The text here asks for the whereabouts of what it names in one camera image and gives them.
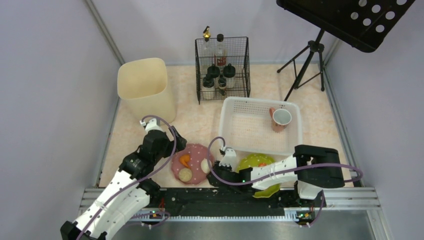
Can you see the small black pepper grinder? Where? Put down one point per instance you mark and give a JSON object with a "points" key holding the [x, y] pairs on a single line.
{"points": [[222, 85]]}

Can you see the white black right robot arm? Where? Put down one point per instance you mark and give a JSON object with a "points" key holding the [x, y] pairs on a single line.
{"points": [[311, 169]]}

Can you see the pink polka dot plate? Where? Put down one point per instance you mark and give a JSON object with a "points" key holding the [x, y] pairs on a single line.
{"points": [[197, 152]]}

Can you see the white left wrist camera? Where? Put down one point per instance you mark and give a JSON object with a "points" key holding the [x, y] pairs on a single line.
{"points": [[151, 125]]}

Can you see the pink floral mug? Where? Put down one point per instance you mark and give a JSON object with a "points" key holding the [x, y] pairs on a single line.
{"points": [[280, 118]]}

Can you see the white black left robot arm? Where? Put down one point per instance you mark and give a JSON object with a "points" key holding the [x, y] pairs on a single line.
{"points": [[130, 190]]}

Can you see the white perforated plastic basket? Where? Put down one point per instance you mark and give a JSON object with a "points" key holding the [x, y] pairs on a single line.
{"points": [[246, 125]]}

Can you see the black music stand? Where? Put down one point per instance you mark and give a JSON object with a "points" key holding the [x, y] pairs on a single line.
{"points": [[363, 24]]}

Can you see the black wire rack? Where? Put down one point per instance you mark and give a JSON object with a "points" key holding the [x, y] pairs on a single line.
{"points": [[238, 55]]}

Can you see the glass jar black lid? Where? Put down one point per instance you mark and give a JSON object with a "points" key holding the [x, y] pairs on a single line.
{"points": [[213, 71], [229, 72]]}

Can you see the white egg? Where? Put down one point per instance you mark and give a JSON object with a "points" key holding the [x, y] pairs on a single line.
{"points": [[205, 166]]}

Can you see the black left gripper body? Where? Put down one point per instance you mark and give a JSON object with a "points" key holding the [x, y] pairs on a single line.
{"points": [[174, 139]]}

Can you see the green polka dot plate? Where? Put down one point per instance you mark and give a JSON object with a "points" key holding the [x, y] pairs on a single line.
{"points": [[252, 160]]}

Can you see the beige plastic waste bin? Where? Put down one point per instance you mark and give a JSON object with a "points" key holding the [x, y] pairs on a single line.
{"points": [[145, 87]]}

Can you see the sauce bottle red label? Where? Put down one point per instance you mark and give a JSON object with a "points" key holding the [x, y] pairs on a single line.
{"points": [[220, 54]]}

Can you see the glass jar black lid front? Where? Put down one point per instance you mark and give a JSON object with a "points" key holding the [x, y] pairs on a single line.
{"points": [[229, 72]]}

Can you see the beige steamed bun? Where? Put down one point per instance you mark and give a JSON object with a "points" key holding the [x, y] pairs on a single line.
{"points": [[185, 175]]}

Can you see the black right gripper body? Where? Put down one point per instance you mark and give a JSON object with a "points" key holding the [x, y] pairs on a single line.
{"points": [[216, 177]]}

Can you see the clear bottle gold spout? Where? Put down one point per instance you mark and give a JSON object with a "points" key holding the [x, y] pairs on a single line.
{"points": [[206, 49]]}

